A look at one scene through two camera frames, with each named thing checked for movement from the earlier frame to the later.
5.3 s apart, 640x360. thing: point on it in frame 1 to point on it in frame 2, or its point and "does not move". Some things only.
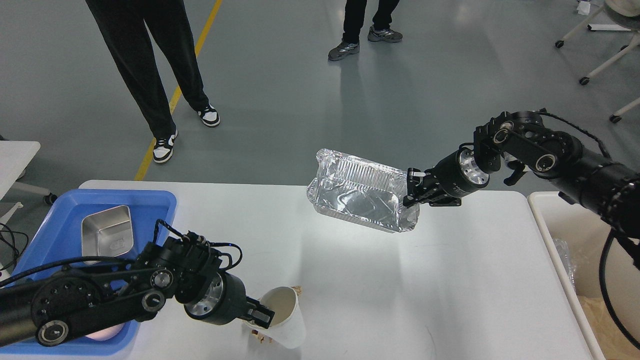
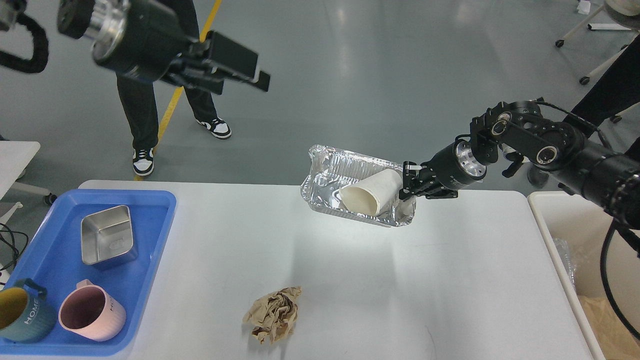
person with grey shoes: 380,31 to 620,91
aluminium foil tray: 362,190 does not move
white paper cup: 288,327 to 369,195
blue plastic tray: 59,239 does not move
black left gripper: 224,300 to 142,40
